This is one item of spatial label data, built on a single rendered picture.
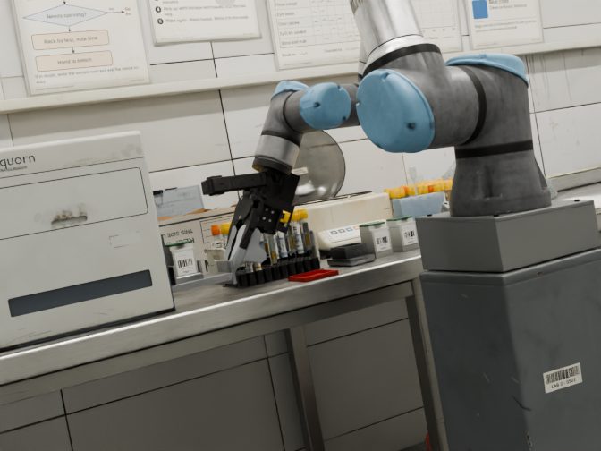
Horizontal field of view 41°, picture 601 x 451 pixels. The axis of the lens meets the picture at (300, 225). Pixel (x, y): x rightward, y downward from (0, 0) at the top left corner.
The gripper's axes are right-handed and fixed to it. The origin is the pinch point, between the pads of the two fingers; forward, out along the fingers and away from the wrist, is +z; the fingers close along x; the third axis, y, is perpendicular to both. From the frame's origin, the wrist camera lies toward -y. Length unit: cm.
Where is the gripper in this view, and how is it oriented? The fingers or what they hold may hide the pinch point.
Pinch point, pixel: (228, 267)
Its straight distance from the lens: 139.8
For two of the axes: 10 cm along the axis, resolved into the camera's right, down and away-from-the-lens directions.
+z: -2.9, 9.4, -1.8
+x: -4.5, 0.3, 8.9
